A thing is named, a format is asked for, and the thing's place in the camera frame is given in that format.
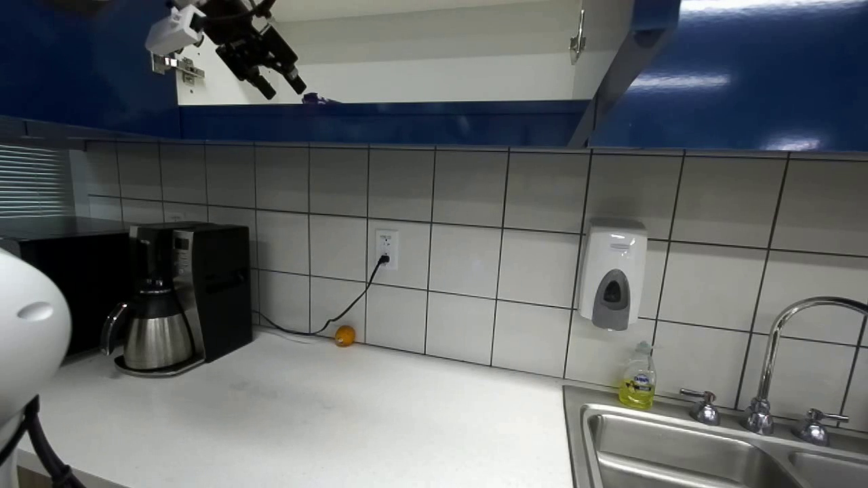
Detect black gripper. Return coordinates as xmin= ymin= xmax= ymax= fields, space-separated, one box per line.
xmin=200 ymin=0 xmax=306 ymax=99

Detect purple protein bar packet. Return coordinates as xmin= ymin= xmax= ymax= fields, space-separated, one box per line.
xmin=300 ymin=92 xmax=336 ymax=106

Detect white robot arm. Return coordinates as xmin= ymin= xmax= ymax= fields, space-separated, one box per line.
xmin=0 ymin=0 xmax=295 ymax=488

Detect blue top cabinet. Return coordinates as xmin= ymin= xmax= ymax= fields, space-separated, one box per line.
xmin=0 ymin=0 xmax=868 ymax=151

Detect blue cabinet door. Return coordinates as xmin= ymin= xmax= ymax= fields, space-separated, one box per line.
xmin=567 ymin=0 xmax=681 ymax=147

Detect black steel coffee maker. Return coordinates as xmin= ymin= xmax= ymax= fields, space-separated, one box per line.
xmin=129 ymin=221 xmax=253 ymax=362

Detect black microwave oven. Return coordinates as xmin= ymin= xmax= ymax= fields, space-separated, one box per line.
xmin=3 ymin=232 xmax=133 ymax=354

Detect small orange fruit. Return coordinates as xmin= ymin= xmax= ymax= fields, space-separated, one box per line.
xmin=334 ymin=325 xmax=359 ymax=346

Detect steel coffee carafe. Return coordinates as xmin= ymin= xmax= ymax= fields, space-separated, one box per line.
xmin=100 ymin=281 xmax=200 ymax=373

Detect white soap dispenser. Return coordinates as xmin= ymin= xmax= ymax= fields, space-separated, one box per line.
xmin=577 ymin=220 xmax=649 ymax=330

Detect yellow dish soap bottle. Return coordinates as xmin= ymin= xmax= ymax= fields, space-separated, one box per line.
xmin=615 ymin=342 xmax=656 ymax=408

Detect stainless steel sink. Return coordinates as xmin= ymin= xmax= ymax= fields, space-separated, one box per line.
xmin=561 ymin=386 xmax=868 ymax=488

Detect chrome sink faucet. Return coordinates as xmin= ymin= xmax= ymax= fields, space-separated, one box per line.
xmin=677 ymin=296 xmax=868 ymax=445

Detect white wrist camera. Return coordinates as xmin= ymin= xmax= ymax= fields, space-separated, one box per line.
xmin=143 ymin=0 xmax=205 ymax=77

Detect white wall outlet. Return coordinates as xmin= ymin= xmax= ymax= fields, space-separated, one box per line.
xmin=375 ymin=228 xmax=398 ymax=270

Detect black power cable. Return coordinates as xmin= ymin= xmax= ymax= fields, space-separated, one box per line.
xmin=253 ymin=251 xmax=394 ymax=342

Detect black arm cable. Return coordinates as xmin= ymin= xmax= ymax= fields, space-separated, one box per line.
xmin=0 ymin=393 xmax=89 ymax=488

